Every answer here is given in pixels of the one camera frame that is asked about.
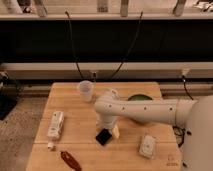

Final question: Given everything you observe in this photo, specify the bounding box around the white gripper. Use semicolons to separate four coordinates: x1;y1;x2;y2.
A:
96;115;120;139

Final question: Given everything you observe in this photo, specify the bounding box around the black eraser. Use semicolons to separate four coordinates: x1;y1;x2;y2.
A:
95;129;112;146

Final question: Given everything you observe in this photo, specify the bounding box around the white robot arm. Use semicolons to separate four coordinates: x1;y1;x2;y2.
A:
94;89;213;171

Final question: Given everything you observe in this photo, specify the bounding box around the white ceramic cup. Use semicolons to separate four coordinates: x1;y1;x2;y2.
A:
77;80;94;102

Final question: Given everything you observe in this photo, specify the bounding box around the green bowl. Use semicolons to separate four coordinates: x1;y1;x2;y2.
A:
128;94;152;101

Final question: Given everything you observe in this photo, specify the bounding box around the left black cable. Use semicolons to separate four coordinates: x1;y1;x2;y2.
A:
65;10;85;81

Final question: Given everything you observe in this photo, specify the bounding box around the black cable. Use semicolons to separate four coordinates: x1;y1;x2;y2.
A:
107;10;144;81
65;10;85;81
181;75;197;101

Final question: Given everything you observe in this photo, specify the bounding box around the black cable at right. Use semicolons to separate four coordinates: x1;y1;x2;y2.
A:
181;75;197;101

